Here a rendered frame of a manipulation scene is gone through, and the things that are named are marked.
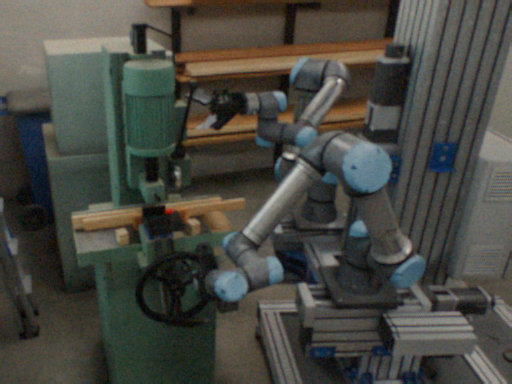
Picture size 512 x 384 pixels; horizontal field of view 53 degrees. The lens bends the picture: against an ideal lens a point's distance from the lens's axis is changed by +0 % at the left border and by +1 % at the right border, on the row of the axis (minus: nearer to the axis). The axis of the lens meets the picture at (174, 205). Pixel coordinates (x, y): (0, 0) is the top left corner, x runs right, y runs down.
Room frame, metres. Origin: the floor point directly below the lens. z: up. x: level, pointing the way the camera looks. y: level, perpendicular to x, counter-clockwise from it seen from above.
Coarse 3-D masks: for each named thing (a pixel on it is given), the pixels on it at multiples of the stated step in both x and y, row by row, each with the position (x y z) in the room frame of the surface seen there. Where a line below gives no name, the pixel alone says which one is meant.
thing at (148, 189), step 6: (144, 174) 1.80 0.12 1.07; (144, 180) 1.74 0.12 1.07; (144, 186) 1.71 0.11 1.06; (150, 186) 1.69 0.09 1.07; (156, 186) 1.69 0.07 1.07; (162, 186) 1.69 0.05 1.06; (144, 192) 1.71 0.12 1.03; (150, 192) 1.68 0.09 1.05; (156, 192) 1.69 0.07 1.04; (162, 192) 1.69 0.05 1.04; (144, 198) 1.71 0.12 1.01; (150, 198) 1.68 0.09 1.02; (162, 198) 1.69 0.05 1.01
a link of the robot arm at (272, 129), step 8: (264, 120) 1.73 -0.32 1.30; (272, 120) 1.73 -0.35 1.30; (256, 128) 1.76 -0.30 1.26; (264, 128) 1.73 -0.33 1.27; (272, 128) 1.72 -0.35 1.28; (280, 128) 1.70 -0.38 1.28; (256, 136) 1.76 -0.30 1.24; (264, 136) 1.73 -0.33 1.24; (272, 136) 1.71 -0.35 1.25; (264, 144) 1.73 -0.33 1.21; (272, 144) 1.73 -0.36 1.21
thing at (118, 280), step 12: (96, 204) 2.08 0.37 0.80; (108, 204) 2.08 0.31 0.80; (216, 252) 1.65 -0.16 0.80; (108, 264) 1.57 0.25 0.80; (192, 264) 1.60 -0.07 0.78; (108, 276) 1.52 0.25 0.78; (120, 276) 1.53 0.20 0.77; (132, 276) 1.54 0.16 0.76; (180, 276) 1.59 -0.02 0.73; (108, 288) 1.52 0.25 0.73; (120, 288) 1.53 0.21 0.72
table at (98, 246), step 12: (192, 216) 1.76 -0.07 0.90; (108, 228) 1.67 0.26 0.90; (120, 228) 1.67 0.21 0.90; (132, 228) 1.67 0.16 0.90; (204, 228) 1.66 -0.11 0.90; (84, 240) 1.58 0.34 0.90; (96, 240) 1.58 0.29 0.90; (108, 240) 1.58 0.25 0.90; (132, 240) 1.58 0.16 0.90; (192, 240) 1.60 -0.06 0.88; (204, 240) 1.62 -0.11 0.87; (216, 240) 1.63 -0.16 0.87; (84, 252) 1.50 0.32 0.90; (96, 252) 1.51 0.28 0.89; (108, 252) 1.52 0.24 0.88; (120, 252) 1.53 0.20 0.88; (132, 252) 1.55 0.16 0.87; (84, 264) 1.50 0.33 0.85; (96, 264) 1.51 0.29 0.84; (144, 264) 1.46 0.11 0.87; (168, 264) 1.48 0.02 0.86; (180, 264) 1.49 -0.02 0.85
